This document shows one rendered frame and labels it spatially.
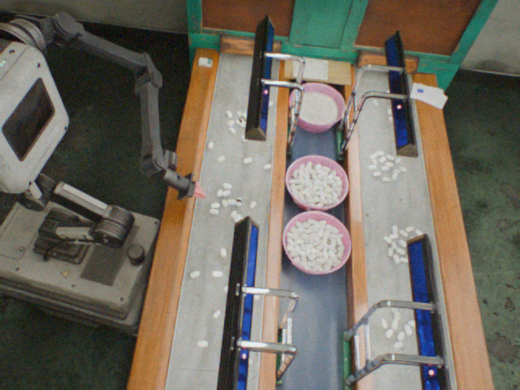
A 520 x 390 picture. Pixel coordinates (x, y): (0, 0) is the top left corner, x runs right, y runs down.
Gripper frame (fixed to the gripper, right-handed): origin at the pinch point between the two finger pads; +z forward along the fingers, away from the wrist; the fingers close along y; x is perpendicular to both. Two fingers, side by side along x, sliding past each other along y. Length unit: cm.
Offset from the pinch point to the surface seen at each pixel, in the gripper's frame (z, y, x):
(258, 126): -5.1, 13.5, -34.1
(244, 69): 11, 80, 0
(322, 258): 42, -18, -26
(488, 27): 146, 176, -79
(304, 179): 36.5, 19.1, -19.5
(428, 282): 37, -38, -70
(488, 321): 170, -9, -38
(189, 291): 4.9, -36.2, 5.4
